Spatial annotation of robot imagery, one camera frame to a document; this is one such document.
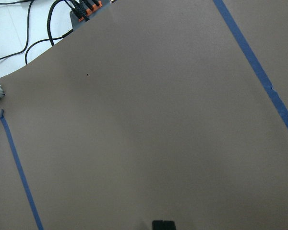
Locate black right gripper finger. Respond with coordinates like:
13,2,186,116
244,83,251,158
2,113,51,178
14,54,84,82
152,220,176,230

